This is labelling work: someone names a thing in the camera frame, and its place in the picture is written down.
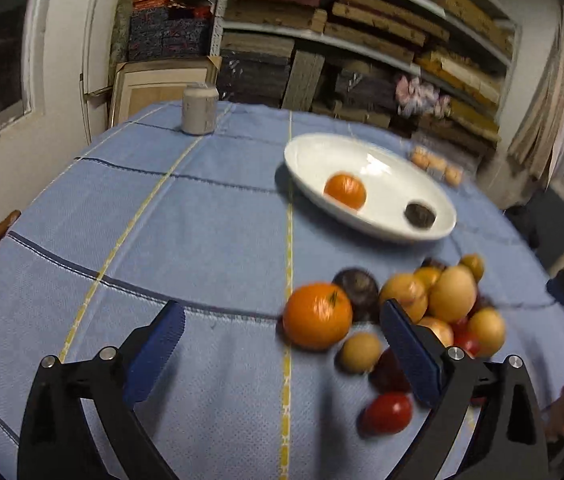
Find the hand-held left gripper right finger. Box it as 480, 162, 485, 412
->
379, 299, 550, 480

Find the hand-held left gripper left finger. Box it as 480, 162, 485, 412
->
17, 300, 187, 480

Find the large dark red plum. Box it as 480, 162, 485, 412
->
369, 347, 413, 394

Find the small tan round fruit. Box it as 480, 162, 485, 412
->
338, 332, 384, 375

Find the red tomato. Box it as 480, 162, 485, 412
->
454, 330, 481, 358
359, 391, 414, 436

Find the large yellow round fruit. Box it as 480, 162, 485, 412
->
428, 265, 478, 324

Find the large orange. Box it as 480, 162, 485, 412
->
282, 283, 353, 352

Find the small yellow green fruit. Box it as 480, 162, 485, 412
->
460, 254, 486, 282

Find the white oval dish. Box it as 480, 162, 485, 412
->
283, 133, 458, 242

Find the small tangerine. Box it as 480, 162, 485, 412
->
323, 173, 367, 210

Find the blue striped tablecloth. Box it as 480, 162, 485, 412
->
0, 100, 564, 480

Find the dark blue chair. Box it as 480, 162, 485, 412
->
526, 187, 564, 273

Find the black bag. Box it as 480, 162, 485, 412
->
504, 205, 542, 251

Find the bag of small pastries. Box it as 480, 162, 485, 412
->
409, 145, 465, 188

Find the grey can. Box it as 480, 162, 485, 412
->
181, 83, 219, 136

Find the pink plastic bag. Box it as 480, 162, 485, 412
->
396, 76, 452, 117

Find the stack of dark grey boards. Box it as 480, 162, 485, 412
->
334, 67, 397, 111
217, 52, 293, 108

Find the beige striped curtain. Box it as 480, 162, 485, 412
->
506, 0, 564, 181

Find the grey upright board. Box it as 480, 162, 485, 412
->
282, 52, 325, 111

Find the white door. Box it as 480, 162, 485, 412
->
22, 0, 135, 143

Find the stack of blue patterned boxes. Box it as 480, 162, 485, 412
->
129, 7, 211, 61

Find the green marble slab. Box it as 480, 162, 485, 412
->
109, 0, 135, 76

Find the white metal shelf rack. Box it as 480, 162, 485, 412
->
109, 0, 517, 151

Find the stack of tan wooden boards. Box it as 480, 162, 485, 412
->
324, 0, 450, 51

